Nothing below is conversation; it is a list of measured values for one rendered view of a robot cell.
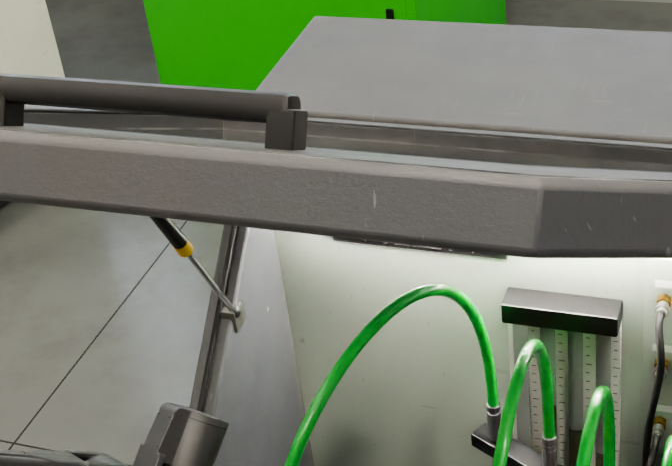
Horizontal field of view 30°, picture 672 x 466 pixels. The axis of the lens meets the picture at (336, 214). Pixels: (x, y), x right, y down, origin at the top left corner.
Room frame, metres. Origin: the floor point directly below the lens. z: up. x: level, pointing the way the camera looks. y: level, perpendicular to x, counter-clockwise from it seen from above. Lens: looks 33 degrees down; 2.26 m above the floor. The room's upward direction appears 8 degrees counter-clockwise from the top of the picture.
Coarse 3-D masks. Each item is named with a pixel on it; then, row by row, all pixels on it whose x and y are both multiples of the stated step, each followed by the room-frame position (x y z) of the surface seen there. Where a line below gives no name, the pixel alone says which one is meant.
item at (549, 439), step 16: (528, 352) 1.03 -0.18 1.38; (544, 352) 1.09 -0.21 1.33; (544, 368) 1.10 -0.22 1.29; (512, 384) 0.98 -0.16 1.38; (544, 384) 1.11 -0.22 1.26; (512, 400) 0.96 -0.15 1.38; (544, 400) 1.12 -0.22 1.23; (512, 416) 0.95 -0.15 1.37; (544, 416) 1.12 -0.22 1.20; (544, 432) 1.12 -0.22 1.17; (496, 448) 0.92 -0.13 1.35; (544, 448) 1.12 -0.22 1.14; (496, 464) 0.91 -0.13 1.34; (544, 464) 1.12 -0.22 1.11
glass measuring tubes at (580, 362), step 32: (512, 288) 1.26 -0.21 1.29; (512, 320) 1.22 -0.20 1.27; (544, 320) 1.21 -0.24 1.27; (576, 320) 1.19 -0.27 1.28; (608, 320) 1.18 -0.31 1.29; (512, 352) 1.25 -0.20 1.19; (576, 352) 1.20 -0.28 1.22; (608, 352) 1.19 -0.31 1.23; (576, 384) 1.20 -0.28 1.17; (608, 384) 1.19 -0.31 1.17; (576, 416) 1.20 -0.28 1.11; (576, 448) 1.20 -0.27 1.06
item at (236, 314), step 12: (168, 228) 1.17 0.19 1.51; (168, 240) 1.18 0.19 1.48; (180, 240) 1.18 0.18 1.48; (180, 252) 1.19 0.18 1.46; (204, 276) 1.22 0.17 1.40; (216, 288) 1.23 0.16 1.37; (228, 300) 1.25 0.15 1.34; (228, 312) 1.26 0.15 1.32; (240, 312) 1.26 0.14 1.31; (240, 324) 1.26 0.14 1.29
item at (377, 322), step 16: (416, 288) 1.11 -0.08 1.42; (432, 288) 1.12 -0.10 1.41; (448, 288) 1.14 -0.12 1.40; (400, 304) 1.08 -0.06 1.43; (464, 304) 1.16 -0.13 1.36; (384, 320) 1.06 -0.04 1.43; (480, 320) 1.17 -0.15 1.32; (368, 336) 1.04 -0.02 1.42; (480, 336) 1.18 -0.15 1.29; (352, 352) 1.02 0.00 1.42; (336, 368) 1.01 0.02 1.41; (336, 384) 1.00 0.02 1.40; (496, 384) 1.19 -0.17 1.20; (320, 400) 0.99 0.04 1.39; (496, 400) 1.19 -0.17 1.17; (304, 432) 0.97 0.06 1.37; (304, 448) 0.96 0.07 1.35; (288, 464) 0.95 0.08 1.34
